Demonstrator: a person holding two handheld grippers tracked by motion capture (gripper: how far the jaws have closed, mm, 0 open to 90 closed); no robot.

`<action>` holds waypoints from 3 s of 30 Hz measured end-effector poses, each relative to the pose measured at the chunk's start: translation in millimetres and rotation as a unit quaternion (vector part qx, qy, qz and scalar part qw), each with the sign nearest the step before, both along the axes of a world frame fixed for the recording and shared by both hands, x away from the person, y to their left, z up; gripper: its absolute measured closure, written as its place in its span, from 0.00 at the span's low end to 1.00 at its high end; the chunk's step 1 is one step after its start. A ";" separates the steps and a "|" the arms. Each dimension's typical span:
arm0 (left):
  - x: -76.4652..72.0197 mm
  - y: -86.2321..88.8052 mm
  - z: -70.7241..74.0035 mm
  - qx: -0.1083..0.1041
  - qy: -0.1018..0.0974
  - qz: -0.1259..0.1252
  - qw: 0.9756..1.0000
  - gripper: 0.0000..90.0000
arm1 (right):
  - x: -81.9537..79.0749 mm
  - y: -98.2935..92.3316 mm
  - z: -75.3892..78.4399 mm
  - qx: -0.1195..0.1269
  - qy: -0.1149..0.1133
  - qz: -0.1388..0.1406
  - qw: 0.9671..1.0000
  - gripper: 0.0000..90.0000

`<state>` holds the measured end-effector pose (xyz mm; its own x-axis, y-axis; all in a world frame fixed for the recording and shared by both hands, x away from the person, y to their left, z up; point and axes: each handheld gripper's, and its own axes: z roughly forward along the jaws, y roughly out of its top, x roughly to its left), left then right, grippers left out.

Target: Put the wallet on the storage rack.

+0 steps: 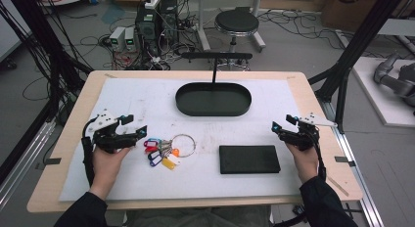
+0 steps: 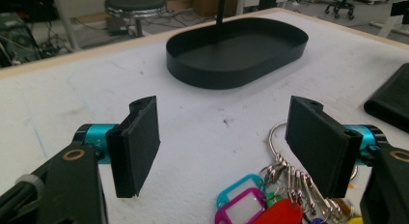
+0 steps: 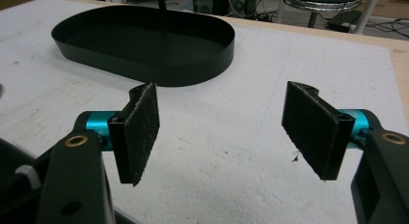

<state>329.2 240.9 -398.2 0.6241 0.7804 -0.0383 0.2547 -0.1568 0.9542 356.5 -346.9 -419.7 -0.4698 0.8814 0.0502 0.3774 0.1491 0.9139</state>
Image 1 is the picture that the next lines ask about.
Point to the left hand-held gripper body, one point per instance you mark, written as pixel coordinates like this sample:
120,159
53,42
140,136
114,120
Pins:
107,139

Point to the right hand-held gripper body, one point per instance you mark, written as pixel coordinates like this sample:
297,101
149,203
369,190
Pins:
301,137

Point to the black wallet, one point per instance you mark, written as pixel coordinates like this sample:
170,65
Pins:
249,159

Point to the black oval tray with hanger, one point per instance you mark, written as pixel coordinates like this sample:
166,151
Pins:
212,103

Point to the person's right hand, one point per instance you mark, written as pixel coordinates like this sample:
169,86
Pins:
305,161

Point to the person's left hand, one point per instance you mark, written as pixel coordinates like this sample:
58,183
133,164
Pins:
106,166

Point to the black tape strip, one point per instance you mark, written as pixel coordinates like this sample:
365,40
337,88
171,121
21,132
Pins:
343,159
52,161

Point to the white table mat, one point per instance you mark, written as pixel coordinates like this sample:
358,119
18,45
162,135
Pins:
195,184

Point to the grey bench power supply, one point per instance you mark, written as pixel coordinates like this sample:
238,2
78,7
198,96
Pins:
117,38
130,39

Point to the white platform board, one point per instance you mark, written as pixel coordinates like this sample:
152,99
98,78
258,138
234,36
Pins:
388,113

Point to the black computer tower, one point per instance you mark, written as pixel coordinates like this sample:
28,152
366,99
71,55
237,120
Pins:
147,28
169,18

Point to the black round stool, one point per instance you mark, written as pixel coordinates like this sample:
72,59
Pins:
236,22

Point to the white power adapter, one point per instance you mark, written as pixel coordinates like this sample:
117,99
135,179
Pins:
152,2

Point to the cardboard box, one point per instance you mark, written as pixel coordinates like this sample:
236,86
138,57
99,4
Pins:
345,8

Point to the aluminium rail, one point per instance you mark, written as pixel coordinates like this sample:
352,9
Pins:
23,168
362,188

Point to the black metal frame post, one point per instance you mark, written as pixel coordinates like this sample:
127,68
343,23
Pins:
355,47

